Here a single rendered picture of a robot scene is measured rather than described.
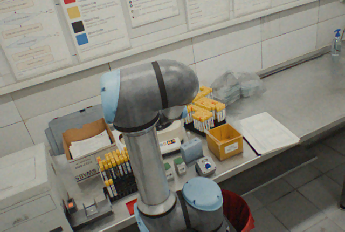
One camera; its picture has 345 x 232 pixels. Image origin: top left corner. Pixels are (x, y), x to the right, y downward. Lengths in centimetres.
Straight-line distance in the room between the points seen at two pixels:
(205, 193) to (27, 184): 62
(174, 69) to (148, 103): 10
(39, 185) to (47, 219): 16
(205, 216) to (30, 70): 111
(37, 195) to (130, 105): 63
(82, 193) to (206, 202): 75
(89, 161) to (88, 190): 13
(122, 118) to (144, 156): 13
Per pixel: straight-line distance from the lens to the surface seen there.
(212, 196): 89
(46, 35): 156
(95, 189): 146
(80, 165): 147
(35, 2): 153
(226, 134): 154
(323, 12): 247
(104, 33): 159
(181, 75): 65
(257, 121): 166
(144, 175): 77
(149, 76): 64
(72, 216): 133
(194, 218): 90
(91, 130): 170
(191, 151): 140
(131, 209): 130
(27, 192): 115
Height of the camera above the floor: 182
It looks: 29 degrees down
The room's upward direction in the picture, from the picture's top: 11 degrees counter-clockwise
